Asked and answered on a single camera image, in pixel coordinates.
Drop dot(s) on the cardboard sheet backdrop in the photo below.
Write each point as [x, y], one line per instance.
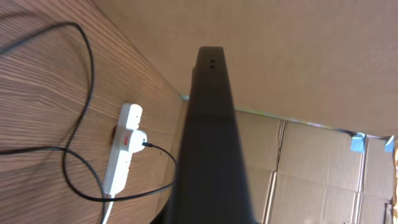
[298, 173]

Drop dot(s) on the white power strip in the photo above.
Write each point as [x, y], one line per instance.
[119, 161]

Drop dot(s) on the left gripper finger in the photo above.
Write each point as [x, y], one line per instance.
[210, 183]

